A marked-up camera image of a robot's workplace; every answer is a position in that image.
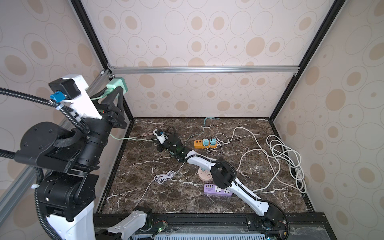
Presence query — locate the mint green plug adapter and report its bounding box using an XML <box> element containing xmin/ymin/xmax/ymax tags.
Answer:
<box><xmin>105</xmin><ymin>77</ymin><xmax>128</xmax><ymax>95</ymax></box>

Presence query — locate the orange power strip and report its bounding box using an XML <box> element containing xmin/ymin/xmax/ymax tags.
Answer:
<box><xmin>194</xmin><ymin>139</ymin><xmax>218</xmax><ymax>149</ymax></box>

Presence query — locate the round pink power strip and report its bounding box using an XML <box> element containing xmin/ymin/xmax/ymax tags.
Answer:
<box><xmin>198</xmin><ymin>168</ymin><xmax>213</xmax><ymax>183</ymax></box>

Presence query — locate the purple power strip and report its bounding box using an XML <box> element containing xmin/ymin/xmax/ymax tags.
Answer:
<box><xmin>204</xmin><ymin>184</ymin><xmax>233</xmax><ymax>197</ymax></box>

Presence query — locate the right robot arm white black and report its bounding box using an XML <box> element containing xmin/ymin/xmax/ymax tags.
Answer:
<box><xmin>153</xmin><ymin>126</ymin><xmax>290</xmax><ymax>236</ymax></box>

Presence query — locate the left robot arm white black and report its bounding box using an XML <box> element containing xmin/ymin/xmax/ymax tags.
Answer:
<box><xmin>1</xmin><ymin>87</ymin><xmax>153</xmax><ymax>240</ymax></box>

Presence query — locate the green cable bundle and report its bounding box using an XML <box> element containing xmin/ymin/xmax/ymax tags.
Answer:
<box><xmin>89</xmin><ymin>89</ymin><xmax>158</xmax><ymax>142</ymax></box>

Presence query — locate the white usb cable coil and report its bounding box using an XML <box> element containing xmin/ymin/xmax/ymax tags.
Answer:
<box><xmin>133</xmin><ymin>161</ymin><xmax>187</xmax><ymax>200</ymax></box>

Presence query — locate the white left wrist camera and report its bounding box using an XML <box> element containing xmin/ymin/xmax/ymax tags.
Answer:
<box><xmin>49</xmin><ymin>74</ymin><xmax>102</xmax><ymax>120</ymax></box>

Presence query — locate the back aluminium rail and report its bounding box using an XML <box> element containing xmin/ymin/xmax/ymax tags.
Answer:
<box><xmin>111</xmin><ymin>66</ymin><xmax>300</xmax><ymax>74</ymax></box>

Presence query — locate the aluminium rail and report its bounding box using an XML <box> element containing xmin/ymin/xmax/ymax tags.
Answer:
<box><xmin>111</xmin><ymin>66</ymin><xmax>300</xmax><ymax>74</ymax></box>
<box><xmin>1</xmin><ymin>70</ymin><xmax>111</xmax><ymax>226</ymax></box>

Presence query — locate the white power cord bundle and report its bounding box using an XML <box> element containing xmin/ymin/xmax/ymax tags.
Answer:
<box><xmin>215</xmin><ymin>125</ymin><xmax>307</xmax><ymax>194</ymax></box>

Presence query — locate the left aluminium rail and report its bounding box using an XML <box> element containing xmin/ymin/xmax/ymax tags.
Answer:
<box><xmin>1</xmin><ymin>70</ymin><xmax>111</xmax><ymax>226</ymax></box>

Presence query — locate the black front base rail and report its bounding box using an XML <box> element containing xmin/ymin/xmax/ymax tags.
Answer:
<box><xmin>94</xmin><ymin>212</ymin><xmax>337</xmax><ymax>240</ymax></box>

